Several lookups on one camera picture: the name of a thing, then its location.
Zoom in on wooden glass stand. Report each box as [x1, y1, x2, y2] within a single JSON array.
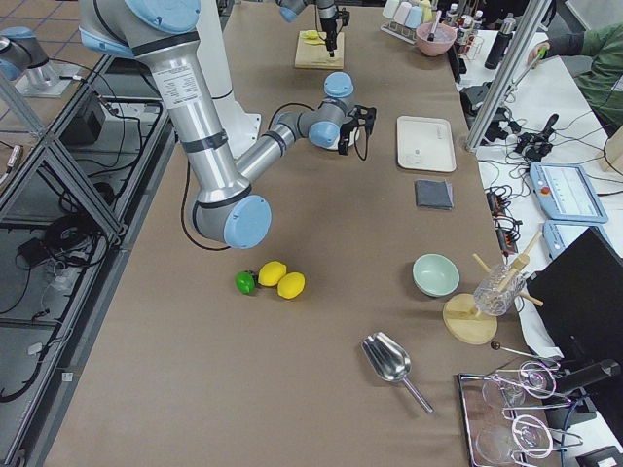
[[443, 231, 543, 344]]

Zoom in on person in green jacket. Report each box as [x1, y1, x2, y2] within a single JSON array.
[[528, 22, 622, 135]]

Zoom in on lemon slices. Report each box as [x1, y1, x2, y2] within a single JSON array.
[[300, 30, 320, 40]]

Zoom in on blue plastic cup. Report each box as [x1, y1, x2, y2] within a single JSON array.
[[405, 5, 423, 29]]

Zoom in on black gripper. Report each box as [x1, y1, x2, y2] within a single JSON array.
[[338, 105, 377, 156], [318, 4, 350, 57]]

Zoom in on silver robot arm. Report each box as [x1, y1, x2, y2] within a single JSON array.
[[275, 0, 350, 57], [79, 1, 376, 249]]

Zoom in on black monitor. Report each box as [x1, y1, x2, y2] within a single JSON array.
[[528, 227, 622, 363]]

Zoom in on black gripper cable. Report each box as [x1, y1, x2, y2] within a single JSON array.
[[354, 119, 374, 162]]

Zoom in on blue teach pendant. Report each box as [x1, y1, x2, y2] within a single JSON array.
[[542, 220, 609, 260], [529, 162, 608, 224]]

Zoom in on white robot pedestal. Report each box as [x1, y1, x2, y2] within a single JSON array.
[[196, 0, 262, 160]]

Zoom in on cream rectangular tray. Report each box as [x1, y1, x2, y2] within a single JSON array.
[[396, 116, 457, 173]]

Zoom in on grey folded cloth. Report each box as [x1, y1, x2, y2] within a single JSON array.
[[415, 179, 454, 210]]

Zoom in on green lime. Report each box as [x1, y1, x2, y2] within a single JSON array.
[[235, 270, 257, 295]]

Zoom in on metal glass rack tray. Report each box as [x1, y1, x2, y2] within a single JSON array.
[[457, 359, 583, 466]]

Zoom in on yellow plastic cup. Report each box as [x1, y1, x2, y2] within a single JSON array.
[[420, 0, 433, 22]]

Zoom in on black bottle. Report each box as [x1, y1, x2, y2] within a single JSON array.
[[484, 18, 516, 70]]

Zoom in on white plastic cup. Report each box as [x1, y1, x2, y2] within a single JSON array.
[[382, 0, 400, 19]]

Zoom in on metal scoop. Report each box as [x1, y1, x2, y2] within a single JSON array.
[[361, 331, 434, 413]]

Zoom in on pink ice bowl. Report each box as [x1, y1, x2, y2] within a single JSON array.
[[416, 22, 457, 56]]

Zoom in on wooden cutting board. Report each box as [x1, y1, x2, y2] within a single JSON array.
[[294, 30, 345, 71]]

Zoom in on cream round plate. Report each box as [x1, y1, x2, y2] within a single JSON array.
[[336, 125, 360, 152]]

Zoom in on pink plastic cup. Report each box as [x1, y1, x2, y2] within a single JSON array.
[[393, 1, 412, 25]]

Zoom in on crystal glass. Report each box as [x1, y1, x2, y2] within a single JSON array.
[[473, 265, 526, 317]]

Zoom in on mint green bowl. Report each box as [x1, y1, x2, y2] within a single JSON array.
[[412, 253, 460, 298]]

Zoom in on aluminium frame post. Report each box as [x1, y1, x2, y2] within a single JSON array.
[[465, 0, 550, 154]]

